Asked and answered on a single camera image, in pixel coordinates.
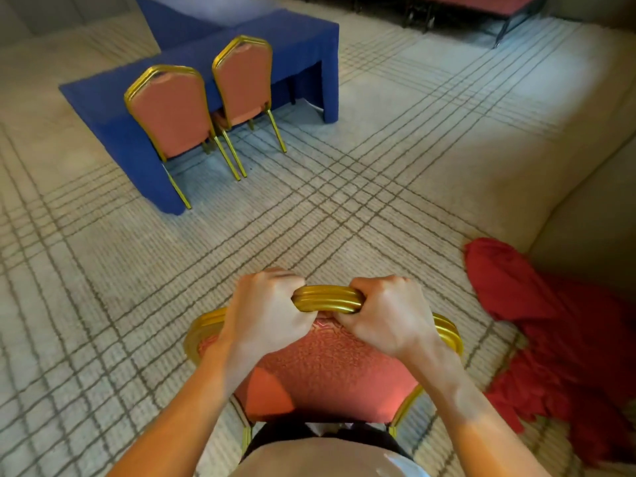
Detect red cloth heap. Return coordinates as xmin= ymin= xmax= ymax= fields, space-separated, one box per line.
xmin=464 ymin=237 xmax=636 ymax=465

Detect blue cloth covered table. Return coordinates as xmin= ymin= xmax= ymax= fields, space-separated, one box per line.
xmin=59 ymin=0 xmax=340 ymax=215

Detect person's white shirt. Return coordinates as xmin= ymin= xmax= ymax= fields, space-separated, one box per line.
xmin=238 ymin=437 xmax=433 ymax=477

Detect person's right hand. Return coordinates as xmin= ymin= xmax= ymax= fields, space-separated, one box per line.
xmin=333 ymin=275 xmax=438 ymax=362

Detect person's left hand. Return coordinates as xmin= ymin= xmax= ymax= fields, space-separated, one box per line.
xmin=219 ymin=267 xmax=317 ymax=357

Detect person's right forearm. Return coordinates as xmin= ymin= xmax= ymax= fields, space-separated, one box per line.
xmin=397 ymin=335 xmax=552 ymax=477

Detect red topped stage platform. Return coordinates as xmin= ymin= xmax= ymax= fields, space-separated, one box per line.
xmin=397 ymin=0 xmax=548 ymax=49

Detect person's black trousers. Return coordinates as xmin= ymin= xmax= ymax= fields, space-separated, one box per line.
xmin=241 ymin=419 xmax=414 ymax=462

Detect person's left forearm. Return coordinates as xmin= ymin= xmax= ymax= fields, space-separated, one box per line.
xmin=106 ymin=338 xmax=279 ymax=477

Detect gold frame pink banquet chair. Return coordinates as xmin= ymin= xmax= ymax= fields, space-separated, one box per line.
xmin=183 ymin=285 xmax=465 ymax=455
xmin=212 ymin=35 xmax=288 ymax=179
xmin=124 ymin=65 xmax=242 ymax=210

